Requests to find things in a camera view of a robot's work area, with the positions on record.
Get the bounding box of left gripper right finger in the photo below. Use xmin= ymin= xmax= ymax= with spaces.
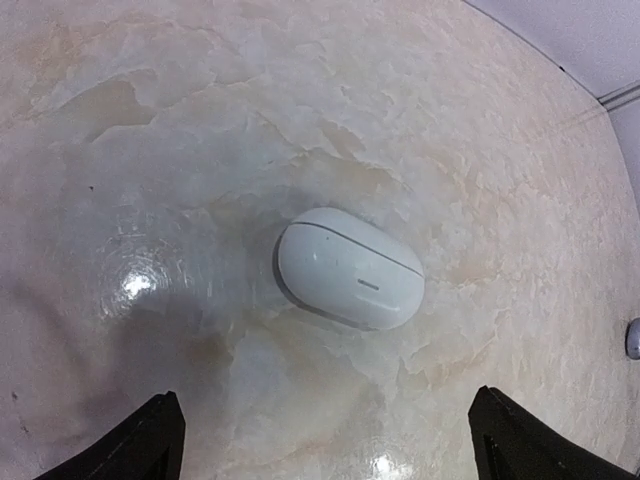
xmin=468 ymin=386 xmax=635 ymax=479

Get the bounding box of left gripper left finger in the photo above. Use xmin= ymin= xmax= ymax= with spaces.
xmin=38 ymin=391 xmax=186 ymax=480

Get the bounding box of blue-grey earbud charging case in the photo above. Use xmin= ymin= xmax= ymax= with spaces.
xmin=625 ymin=317 xmax=640 ymax=360

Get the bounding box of white earbud charging case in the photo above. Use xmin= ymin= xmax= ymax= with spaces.
xmin=275 ymin=207 xmax=426 ymax=330

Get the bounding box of right aluminium frame post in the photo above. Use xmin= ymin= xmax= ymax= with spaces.
xmin=598 ymin=80 xmax=640 ymax=111

